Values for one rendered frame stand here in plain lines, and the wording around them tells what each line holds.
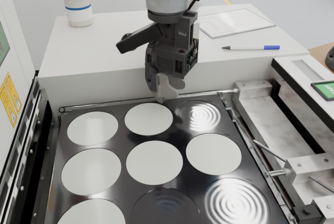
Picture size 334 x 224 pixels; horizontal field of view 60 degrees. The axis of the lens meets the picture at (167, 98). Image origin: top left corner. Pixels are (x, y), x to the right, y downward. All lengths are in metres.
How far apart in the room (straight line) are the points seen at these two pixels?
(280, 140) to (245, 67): 0.20
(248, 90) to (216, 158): 0.23
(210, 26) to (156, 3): 0.37
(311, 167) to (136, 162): 0.30
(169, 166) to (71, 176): 0.17
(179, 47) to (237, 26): 0.35
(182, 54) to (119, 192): 0.25
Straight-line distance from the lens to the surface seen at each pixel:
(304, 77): 0.68
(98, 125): 0.60
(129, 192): 0.48
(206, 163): 0.52
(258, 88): 0.71
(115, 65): 0.66
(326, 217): 0.50
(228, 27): 0.84
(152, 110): 0.62
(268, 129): 0.64
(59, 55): 0.73
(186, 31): 0.51
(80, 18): 0.86
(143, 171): 0.51
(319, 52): 1.06
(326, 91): 0.65
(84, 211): 0.48
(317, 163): 0.57
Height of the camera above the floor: 1.29
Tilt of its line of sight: 37 degrees down
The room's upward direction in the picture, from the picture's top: straight up
